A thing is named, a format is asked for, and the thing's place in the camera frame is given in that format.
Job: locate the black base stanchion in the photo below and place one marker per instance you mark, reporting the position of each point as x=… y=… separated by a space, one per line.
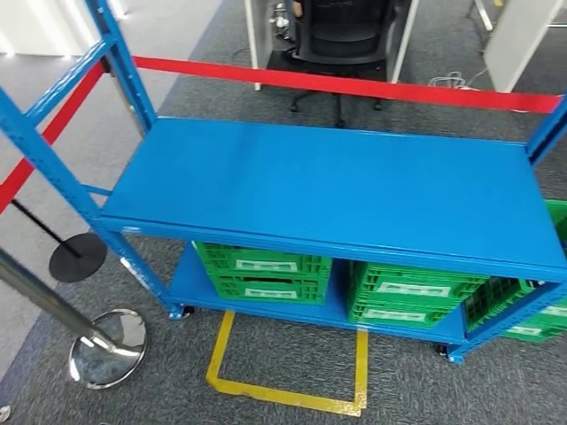
x=77 y=261

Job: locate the blue metal shelf rack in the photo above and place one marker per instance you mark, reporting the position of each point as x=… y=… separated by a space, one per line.
x=332 y=187

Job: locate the yellow floor tape square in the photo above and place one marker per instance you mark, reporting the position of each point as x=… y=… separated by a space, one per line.
x=283 y=394

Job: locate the green plastic crate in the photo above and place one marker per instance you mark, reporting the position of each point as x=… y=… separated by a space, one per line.
x=266 y=264
x=394 y=315
x=527 y=332
x=411 y=287
x=270 y=291
x=491 y=299

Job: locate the chrome stanchion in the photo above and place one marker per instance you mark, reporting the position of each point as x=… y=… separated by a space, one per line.
x=109 y=352

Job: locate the red barrier belt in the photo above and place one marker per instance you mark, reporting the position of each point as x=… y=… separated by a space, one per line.
x=53 y=129
x=332 y=83

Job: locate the black office chair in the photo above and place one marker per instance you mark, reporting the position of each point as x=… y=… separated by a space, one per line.
x=341 y=29

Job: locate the white desk with steel frame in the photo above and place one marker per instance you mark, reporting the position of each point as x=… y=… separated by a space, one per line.
x=513 y=41

